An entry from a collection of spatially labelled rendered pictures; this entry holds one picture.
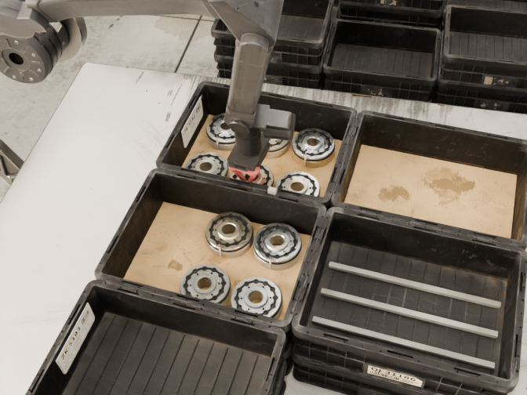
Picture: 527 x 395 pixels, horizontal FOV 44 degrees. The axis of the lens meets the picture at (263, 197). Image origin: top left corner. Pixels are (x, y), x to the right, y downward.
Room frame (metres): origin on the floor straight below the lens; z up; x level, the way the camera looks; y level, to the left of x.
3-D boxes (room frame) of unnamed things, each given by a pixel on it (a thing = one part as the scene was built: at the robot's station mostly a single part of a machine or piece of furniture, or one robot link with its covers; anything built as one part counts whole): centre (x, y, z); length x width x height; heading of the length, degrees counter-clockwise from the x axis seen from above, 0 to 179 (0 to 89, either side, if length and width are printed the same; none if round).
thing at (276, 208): (0.77, 0.10, 0.87); 0.40 x 0.30 x 0.11; 70
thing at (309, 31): (2.00, -0.08, 0.37); 0.40 x 0.30 x 0.45; 75
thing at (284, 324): (0.77, 0.10, 0.92); 0.40 x 0.30 x 0.02; 70
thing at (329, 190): (1.05, 0.00, 0.92); 0.40 x 0.30 x 0.02; 70
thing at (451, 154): (0.92, -0.37, 0.87); 0.40 x 0.30 x 0.11; 70
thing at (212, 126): (1.16, 0.08, 0.86); 0.10 x 0.10 x 0.01
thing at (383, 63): (1.90, -0.46, 0.31); 0.40 x 0.30 x 0.34; 75
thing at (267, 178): (0.99, 0.02, 0.86); 0.10 x 0.10 x 0.01
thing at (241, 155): (0.99, 0.03, 0.98); 0.10 x 0.07 x 0.07; 157
